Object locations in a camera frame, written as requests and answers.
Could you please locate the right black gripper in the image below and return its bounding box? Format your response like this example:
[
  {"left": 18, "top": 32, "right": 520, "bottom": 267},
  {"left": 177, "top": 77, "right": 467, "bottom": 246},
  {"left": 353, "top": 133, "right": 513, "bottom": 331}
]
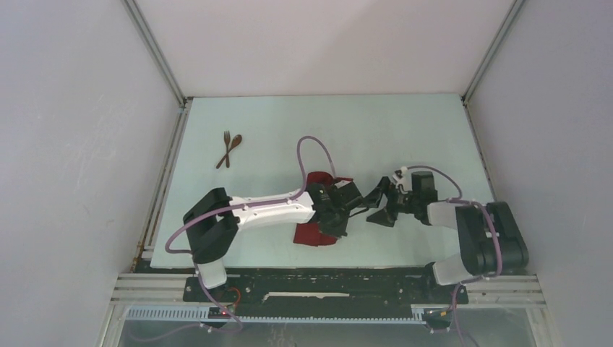
[{"left": 362, "top": 176, "right": 419, "bottom": 227}]

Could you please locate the red cloth napkin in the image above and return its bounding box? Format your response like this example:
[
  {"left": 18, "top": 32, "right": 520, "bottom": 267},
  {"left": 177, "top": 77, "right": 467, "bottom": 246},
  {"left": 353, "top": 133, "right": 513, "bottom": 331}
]
[{"left": 293, "top": 171, "right": 353, "bottom": 247}]

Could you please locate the brown wooden spoon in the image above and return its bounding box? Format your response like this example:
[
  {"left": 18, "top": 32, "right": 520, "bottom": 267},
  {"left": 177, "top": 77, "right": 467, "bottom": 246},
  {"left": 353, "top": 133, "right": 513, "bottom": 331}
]
[{"left": 215, "top": 134, "right": 243, "bottom": 169}]

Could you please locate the brown wooden fork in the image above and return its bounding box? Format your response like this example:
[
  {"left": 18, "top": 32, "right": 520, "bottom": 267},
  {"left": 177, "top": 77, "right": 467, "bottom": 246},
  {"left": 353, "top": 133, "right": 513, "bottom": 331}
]
[{"left": 221, "top": 130, "right": 231, "bottom": 168}]

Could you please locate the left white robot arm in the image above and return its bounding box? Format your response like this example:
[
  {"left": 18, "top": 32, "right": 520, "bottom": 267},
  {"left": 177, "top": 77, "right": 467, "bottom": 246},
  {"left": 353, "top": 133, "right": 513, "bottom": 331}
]
[{"left": 183, "top": 180, "right": 376, "bottom": 301}]

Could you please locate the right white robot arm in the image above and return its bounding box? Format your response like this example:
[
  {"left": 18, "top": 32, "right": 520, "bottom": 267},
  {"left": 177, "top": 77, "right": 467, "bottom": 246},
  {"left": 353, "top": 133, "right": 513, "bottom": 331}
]
[{"left": 364, "top": 171, "right": 529, "bottom": 302}]

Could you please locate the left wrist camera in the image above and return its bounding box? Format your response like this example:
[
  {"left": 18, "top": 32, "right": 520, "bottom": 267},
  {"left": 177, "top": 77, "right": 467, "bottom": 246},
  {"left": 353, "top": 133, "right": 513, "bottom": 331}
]
[{"left": 331, "top": 180, "right": 363, "bottom": 210}]

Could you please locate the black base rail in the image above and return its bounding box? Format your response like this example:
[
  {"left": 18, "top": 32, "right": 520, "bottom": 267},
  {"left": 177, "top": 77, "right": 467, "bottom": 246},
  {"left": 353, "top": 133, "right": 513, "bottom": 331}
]
[{"left": 183, "top": 267, "right": 468, "bottom": 318}]

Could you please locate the aluminium frame post right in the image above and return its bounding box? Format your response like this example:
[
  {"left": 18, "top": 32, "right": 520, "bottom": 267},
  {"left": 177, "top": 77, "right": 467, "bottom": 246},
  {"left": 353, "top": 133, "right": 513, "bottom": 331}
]
[{"left": 462, "top": 0, "right": 528, "bottom": 106}]

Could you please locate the aluminium frame post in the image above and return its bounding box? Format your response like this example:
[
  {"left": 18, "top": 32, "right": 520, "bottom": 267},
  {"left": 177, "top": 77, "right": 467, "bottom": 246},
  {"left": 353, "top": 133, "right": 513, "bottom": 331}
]
[
  {"left": 462, "top": 0, "right": 528, "bottom": 106},
  {"left": 121, "top": 0, "right": 187, "bottom": 107}
]

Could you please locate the aluminium frame post left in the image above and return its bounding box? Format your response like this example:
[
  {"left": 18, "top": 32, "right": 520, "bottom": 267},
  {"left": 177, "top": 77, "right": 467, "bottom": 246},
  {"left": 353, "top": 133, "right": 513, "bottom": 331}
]
[{"left": 121, "top": 0, "right": 187, "bottom": 107}]

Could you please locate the aluminium extrusion rail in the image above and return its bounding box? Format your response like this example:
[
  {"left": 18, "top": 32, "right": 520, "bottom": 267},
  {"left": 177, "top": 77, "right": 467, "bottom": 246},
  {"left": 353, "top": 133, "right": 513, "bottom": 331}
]
[{"left": 111, "top": 273, "right": 191, "bottom": 305}]

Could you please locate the white cable duct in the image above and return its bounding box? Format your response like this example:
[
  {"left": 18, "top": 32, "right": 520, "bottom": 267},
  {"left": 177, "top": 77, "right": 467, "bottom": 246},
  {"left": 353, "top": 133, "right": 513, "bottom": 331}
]
[{"left": 124, "top": 305, "right": 426, "bottom": 325}]

